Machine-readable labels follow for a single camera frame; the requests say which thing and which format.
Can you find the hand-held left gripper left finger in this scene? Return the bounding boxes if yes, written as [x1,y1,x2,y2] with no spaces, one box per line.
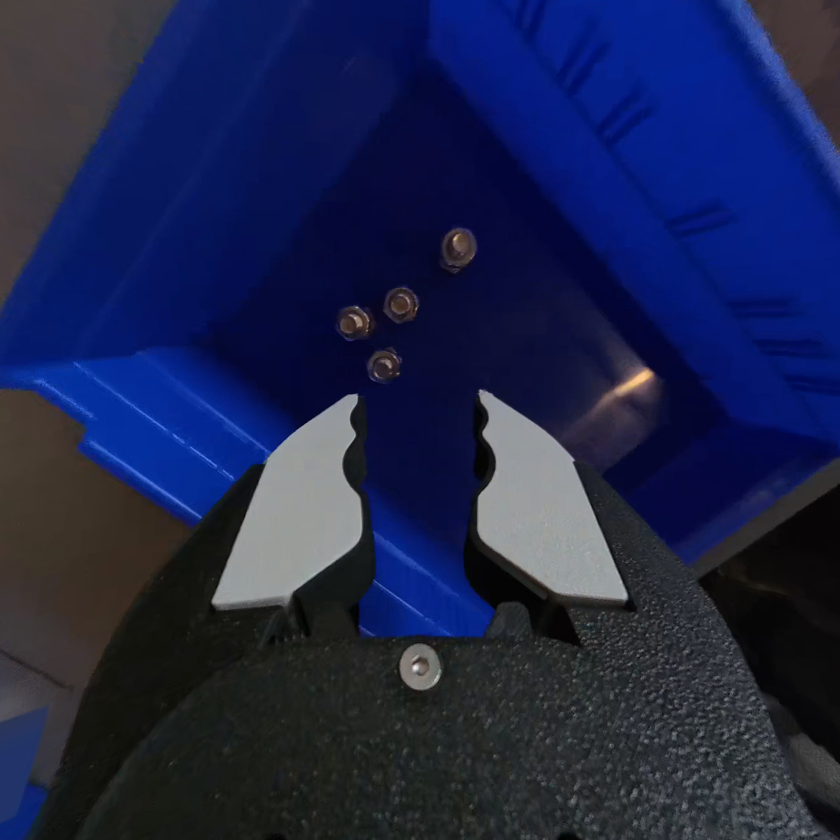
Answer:
[211,392,378,637]

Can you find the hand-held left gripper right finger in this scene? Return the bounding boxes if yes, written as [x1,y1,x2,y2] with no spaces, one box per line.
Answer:
[462,389,631,634]

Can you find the blue plastic bin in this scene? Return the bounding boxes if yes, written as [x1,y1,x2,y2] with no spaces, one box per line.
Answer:
[0,0,840,637]

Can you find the person's dark denim jacket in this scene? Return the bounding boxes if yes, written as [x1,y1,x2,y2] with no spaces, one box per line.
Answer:
[705,505,840,729]

